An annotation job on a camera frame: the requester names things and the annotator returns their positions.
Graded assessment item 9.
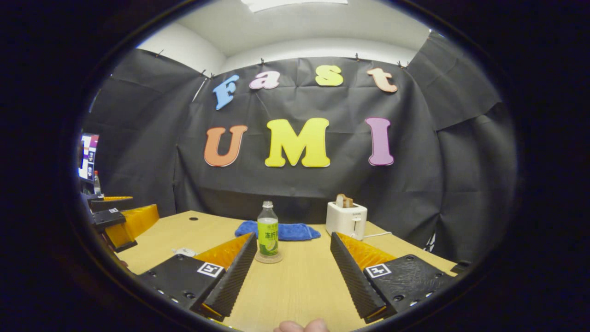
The white toaster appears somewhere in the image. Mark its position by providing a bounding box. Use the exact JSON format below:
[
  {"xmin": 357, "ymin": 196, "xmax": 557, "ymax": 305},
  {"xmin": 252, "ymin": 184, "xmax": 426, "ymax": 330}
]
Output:
[{"xmin": 325, "ymin": 201, "xmax": 368, "ymax": 241}]

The round pale coaster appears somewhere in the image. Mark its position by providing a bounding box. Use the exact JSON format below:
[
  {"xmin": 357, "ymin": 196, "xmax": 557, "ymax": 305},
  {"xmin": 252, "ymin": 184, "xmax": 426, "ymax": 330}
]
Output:
[{"xmin": 254, "ymin": 250, "xmax": 283, "ymax": 264}]

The computer monitor screen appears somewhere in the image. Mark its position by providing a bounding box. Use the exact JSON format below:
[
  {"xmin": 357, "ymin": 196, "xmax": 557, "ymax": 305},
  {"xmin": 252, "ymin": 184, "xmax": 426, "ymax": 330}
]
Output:
[{"xmin": 77, "ymin": 133, "xmax": 100, "ymax": 181}]

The blue towel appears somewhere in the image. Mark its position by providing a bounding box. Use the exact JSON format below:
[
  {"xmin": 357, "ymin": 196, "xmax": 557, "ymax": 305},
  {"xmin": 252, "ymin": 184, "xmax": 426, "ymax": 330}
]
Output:
[{"xmin": 235, "ymin": 220, "xmax": 322, "ymax": 241}]

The black backdrop cloth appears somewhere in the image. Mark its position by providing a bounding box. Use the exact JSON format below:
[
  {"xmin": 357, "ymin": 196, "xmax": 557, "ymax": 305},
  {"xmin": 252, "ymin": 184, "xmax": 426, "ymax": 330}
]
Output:
[{"xmin": 83, "ymin": 32, "xmax": 518, "ymax": 263}]

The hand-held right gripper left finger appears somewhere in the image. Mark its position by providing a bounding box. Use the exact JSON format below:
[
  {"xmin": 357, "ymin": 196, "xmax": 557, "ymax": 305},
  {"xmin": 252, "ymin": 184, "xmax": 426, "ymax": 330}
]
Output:
[{"xmin": 137, "ymin": 232, "xmax": 259, "ymax": 322}]

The clear green-label water bottle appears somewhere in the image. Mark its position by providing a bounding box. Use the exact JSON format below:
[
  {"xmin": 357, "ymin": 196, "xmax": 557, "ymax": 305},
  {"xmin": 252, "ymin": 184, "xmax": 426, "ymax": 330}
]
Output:
[{"xmin": 257, "ymin": 201, "xmax": 280, "ymax": 257}]

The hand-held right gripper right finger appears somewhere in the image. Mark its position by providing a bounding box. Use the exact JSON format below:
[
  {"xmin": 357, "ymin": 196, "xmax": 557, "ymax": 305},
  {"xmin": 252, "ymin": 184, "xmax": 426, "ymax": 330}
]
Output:
[{"xmin": 329, "ymin": 232, "xmax": 457, "ymax": 324}]

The ceiling light panel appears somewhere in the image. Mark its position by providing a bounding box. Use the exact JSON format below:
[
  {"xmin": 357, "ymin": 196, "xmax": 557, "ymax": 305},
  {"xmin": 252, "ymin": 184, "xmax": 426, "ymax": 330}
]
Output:
[{"xmin": 241, "ymin": 0, "xmax": 348, "ymax": 13}]

